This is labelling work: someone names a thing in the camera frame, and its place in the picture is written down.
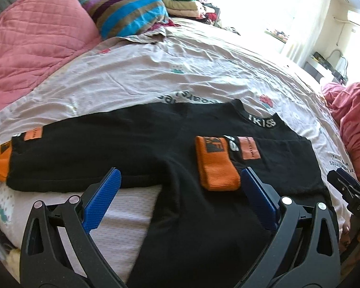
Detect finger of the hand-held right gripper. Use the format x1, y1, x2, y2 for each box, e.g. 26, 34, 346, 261
327, 168, 360, 206

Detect striped pillow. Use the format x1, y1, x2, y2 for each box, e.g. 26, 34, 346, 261
82, 0, 170, 39

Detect windowsill clutter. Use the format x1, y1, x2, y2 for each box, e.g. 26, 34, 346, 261
264, 28, 291, 42

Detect black sweater with orange cuffs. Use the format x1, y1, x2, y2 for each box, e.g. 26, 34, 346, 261
0, 99, 333, 288

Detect white desk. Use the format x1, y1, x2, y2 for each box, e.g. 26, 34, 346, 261
304, 52, 348, 86

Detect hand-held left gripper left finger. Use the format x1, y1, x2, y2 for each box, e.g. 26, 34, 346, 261
19, 167, 129, 288

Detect pink blanket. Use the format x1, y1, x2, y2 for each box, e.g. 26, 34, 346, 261
321, 79, 360, 183

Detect pile of folded clothes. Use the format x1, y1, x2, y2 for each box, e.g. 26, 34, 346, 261
162, 0, 228, 26

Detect dark floral cloth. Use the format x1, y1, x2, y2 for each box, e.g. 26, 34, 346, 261
150, 19, 180, 36

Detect cream fluffy blanket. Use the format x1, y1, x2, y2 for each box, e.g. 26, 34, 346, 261
0, 246, 21, 276

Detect white curtain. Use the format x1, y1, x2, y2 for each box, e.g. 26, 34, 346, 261
280, 0, 348, 63

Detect pink quilted pillow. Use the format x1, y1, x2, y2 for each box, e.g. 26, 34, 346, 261
0, 0, 101, 117

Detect person's right hand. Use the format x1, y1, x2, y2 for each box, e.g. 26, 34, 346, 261
338, 220, 360, 254

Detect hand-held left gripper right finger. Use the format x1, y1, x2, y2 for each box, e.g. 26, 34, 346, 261
231, 166, 341, 288

